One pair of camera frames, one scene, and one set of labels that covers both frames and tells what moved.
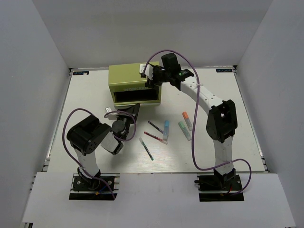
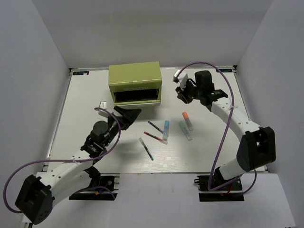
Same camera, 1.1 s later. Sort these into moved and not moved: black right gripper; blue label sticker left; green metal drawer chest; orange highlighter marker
Moved: black right gripper
Not moved: orange highlighter marker; blue label sticker left; green metal drawer chest
